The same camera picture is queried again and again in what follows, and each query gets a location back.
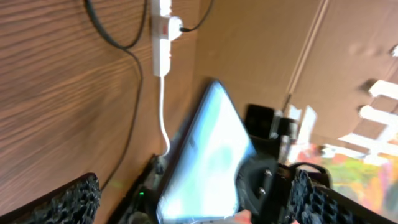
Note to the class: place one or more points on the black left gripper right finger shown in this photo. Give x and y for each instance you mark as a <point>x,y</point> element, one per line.
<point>312,203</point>

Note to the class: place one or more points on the white charger plug adapter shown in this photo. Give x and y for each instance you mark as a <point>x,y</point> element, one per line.
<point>170,27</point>

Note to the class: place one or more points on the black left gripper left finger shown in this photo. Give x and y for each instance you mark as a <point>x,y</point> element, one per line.
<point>72,203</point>

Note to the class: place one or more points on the blue Samsung Galaxy smartphone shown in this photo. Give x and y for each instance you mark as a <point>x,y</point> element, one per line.
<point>199,183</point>

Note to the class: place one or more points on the white power strip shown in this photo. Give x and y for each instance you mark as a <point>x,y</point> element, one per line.
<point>161,43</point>

